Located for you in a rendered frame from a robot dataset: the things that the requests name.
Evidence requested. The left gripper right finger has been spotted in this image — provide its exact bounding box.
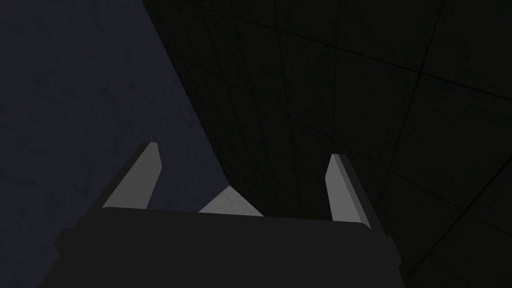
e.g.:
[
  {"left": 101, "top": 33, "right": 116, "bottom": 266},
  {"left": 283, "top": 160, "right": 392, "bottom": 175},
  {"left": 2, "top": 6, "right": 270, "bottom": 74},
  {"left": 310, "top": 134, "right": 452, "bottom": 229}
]
[{"left": 324, "top": 153, "right": 386, "bottom": 231}]

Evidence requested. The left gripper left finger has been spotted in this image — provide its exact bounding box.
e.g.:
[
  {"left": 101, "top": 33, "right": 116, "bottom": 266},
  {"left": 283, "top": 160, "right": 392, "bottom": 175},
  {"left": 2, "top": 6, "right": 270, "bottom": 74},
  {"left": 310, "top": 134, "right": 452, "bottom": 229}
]
[{"left": 91, "top": 141, "right": 163, "bottom": 211}]

